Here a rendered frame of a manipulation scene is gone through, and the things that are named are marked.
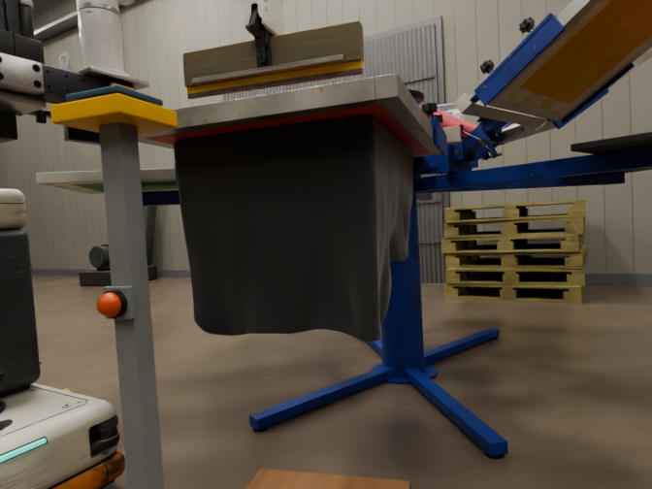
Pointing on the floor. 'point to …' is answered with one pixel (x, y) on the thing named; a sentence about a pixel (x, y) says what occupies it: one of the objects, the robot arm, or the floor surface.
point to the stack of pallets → (515, 254)
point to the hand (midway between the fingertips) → (268, 60)
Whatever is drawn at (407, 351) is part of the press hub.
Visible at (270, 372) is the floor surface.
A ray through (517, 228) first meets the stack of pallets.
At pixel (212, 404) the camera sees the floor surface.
